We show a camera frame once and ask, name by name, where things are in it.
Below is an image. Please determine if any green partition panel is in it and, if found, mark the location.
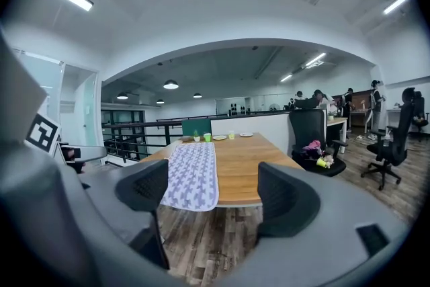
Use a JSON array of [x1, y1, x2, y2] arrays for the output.
[[181, 118, 212, 137]]

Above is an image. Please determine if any black office chair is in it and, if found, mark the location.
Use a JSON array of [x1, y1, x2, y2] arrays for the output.
[[361, 87, 417, 192], [288, 97, 349, 178], [411, 90, 430, 142]]

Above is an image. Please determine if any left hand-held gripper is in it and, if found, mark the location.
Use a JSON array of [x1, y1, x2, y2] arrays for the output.
[[0, 32, 108, 174]]

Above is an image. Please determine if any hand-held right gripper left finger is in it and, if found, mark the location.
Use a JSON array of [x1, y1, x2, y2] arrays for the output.
[[3, 151, 189, 287]]

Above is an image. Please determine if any pink cloth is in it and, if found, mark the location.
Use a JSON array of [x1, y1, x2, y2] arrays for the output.
[[302, 140, 323, 152]]

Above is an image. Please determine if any white desk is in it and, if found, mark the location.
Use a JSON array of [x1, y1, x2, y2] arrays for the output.
[[327, 116, 349, 154]]

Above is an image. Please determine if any purple patterned towel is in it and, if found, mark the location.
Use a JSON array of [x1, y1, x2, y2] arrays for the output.
[[160, 142, 220, 212]]

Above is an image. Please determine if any white partition panel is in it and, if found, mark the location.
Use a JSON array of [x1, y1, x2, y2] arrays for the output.
[[210, 112, 292, 155]]

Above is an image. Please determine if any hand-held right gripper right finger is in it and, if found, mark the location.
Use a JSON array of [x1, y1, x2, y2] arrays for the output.
[[214, 161, 413, 287]]

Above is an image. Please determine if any frosted glass door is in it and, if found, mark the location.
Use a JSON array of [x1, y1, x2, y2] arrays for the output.
[[60, 63, 98, 149]]

